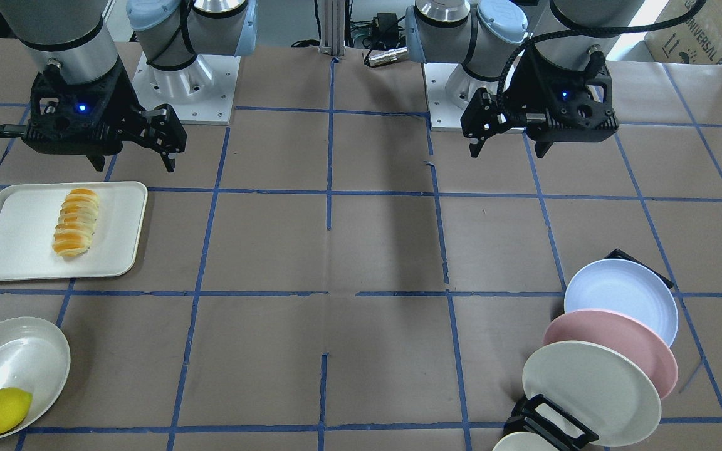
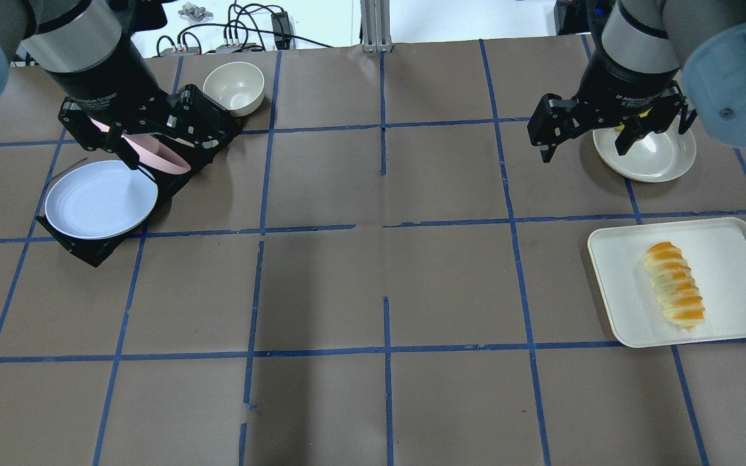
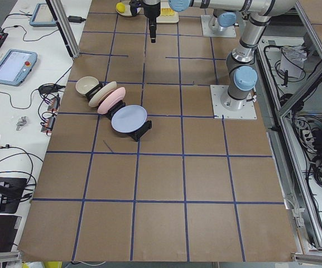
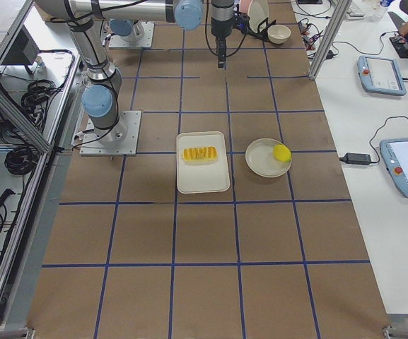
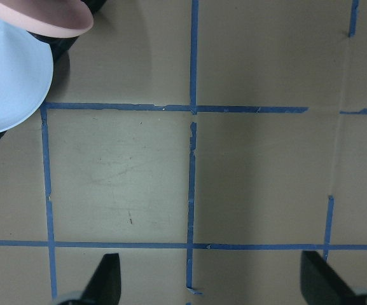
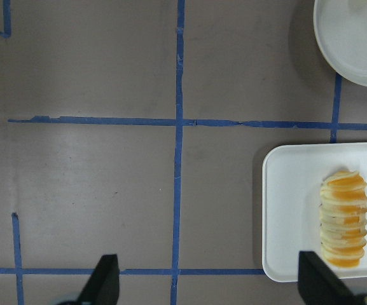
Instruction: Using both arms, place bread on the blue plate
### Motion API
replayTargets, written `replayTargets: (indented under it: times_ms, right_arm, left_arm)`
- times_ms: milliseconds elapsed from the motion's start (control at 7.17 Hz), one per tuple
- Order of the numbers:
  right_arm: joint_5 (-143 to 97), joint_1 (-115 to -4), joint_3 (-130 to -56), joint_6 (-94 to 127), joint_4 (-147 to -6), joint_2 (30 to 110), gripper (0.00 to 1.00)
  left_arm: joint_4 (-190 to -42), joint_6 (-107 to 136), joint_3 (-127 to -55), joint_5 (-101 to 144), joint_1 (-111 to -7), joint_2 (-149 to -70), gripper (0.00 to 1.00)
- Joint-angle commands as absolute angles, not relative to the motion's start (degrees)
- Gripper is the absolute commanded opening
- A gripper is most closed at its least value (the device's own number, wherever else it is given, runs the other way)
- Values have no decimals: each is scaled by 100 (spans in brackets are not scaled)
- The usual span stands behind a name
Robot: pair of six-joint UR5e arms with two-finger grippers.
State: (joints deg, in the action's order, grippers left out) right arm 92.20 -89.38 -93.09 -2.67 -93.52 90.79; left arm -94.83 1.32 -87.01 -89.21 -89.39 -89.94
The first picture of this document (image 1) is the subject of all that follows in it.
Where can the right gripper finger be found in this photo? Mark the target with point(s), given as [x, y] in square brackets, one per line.
[159, 130]
[13, 131]

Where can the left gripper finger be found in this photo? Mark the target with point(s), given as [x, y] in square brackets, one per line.
[542, 147]
[483, 119]

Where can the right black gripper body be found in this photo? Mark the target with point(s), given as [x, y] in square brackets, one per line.
[126, 105]

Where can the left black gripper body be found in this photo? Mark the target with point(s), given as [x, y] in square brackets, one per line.
[519, 95]

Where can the blue plate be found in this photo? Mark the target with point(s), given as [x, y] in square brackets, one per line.
[628, 288]

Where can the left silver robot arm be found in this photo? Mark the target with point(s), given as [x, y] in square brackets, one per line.
[491, 38]

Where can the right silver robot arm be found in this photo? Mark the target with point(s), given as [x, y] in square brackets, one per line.
[172, 34]

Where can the pink plate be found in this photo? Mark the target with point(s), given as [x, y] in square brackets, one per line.
[623, 334]

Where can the cream plate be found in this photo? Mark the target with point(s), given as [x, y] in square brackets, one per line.
[599, 387]

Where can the white rectangular tray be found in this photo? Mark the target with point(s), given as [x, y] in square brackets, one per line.
[29, 212]

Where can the cardboard box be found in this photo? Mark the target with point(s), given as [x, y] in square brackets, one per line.
[697, 41]

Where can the white oval bowl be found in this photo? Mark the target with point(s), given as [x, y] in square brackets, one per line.
[35, 357]

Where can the small cream bowl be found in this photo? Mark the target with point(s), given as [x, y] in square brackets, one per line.
[523, 441]

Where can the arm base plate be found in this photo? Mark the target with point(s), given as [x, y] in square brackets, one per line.
[448, 90]
[201, 94]

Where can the aluminium frame post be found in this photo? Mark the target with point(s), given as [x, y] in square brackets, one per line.
[333, 16]

